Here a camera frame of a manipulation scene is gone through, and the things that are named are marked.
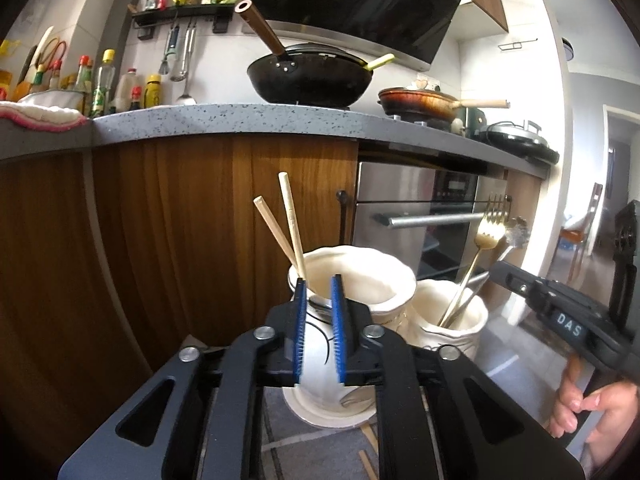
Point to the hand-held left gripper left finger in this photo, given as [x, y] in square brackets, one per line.
[300, 332]

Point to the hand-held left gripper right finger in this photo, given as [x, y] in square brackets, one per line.
[338, 332]

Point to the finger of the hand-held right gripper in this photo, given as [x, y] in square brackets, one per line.
[520, 287]

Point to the ornate silver spoon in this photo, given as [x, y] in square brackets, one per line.
[517, 234]

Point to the gold fork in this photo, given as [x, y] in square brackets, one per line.
[487, 232]

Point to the white ceramic utensil holder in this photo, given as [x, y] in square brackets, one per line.
[375, 275]

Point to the wooden chopstick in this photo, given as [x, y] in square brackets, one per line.
[292, 225]
[272, 227]
[366, 467]
[372, 442]

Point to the person's right hand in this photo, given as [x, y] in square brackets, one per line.
[607, 405]

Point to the wooden dining chair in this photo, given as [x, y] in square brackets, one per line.
[580, 237]

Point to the narrow wooden base cabinet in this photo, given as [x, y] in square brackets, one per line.
[527, 200]

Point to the black electric baking pan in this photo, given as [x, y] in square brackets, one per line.
[515, 137]

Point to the stainless steel built-in oven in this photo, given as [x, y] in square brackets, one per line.
[400, 190]

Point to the dark green small appliance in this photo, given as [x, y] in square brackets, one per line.
[475, 122]

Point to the wooden kitchen base cabinet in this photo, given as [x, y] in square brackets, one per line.
[175, 210]

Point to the brown frying pan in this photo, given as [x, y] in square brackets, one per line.
[415, 102]

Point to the grey speckled countertop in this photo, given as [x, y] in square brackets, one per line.
[225, 120]

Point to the round ceiling lamp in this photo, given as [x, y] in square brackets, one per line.
[568, 49]

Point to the hanging steel ladle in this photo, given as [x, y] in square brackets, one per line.
[186, 99]

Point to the yellow condiment bottle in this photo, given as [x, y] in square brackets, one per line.
[153, 94]

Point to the white plastic jug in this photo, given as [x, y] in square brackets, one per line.
[126, 92]

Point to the oil bottle with yellow cap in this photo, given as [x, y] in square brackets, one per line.
[102, 90]

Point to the black range hood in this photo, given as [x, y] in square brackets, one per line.
[350, 0]

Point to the red-capped sauce bottle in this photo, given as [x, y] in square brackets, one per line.
[84, 77]
[55, 72]

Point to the white cloth with pink edge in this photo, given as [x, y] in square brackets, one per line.
[40, 115]

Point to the white wall socket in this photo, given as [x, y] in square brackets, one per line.
[425, 82]

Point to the black wall spice rack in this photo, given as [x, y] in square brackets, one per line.
[190, 11]

